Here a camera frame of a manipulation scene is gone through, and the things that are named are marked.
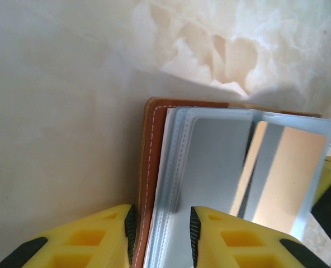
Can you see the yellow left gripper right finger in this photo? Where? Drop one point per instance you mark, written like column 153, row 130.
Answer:
column 252, row 251

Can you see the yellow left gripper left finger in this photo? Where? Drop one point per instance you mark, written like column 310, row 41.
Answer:
column 84, row 245

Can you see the brown leather card holder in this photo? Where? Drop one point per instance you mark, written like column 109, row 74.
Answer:
column 150, row 167

